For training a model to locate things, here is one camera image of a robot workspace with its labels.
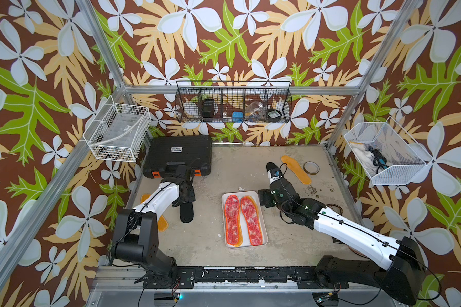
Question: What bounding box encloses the black insole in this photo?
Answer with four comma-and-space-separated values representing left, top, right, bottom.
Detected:
266, 162, 281, 177
179, 202, 194, 223

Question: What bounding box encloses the red patterned insole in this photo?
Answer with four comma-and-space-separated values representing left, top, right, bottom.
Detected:
240, 196, 263, 246
224, 194, 241, 245

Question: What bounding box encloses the orange fuzzy insole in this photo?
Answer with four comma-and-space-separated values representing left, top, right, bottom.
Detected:
281, 155, 312, 185
141, 194, 169, 232
230, 230, 243, 247

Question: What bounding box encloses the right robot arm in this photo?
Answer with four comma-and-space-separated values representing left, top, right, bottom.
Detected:
267, 175, 427, 306

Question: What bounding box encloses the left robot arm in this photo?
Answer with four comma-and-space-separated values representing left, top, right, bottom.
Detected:
110, 165, 196, 279

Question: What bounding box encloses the white storage tray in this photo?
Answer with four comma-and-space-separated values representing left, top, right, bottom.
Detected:
222, 191, 268, 249

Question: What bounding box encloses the brown tape roll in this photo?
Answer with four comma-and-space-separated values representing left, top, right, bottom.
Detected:
303, 161, 320, 175

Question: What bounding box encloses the black tool case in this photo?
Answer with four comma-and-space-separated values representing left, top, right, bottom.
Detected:
142, 135, 213, 179

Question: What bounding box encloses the white mesh basket right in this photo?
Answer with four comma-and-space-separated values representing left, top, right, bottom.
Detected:
344, 116, 430, 186

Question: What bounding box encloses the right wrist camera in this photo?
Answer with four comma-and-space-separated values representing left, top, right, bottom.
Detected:
268, 168, 283, 183

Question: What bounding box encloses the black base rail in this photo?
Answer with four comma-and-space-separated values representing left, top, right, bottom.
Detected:
135, 266, 331, 289

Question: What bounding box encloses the white wire basket left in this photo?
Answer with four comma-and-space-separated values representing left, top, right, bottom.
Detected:
84, 97, 152, 162

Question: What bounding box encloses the black wire basket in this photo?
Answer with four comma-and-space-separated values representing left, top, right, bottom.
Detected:
175, 80, 292, 124

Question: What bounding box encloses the blue handled tool in basket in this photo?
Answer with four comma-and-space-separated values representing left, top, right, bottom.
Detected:
368, 147, 389, 172

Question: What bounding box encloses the aluminium frame post left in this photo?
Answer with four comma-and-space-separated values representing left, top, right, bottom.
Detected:
76, 0, 136, 105

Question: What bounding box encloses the aluminium frame post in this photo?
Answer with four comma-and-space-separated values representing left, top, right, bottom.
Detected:
324, 0, 423, 148
76, 0, 136, 105

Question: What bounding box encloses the aluminium frame post right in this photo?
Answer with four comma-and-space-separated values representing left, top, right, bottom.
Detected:
324, 0, 423, 148

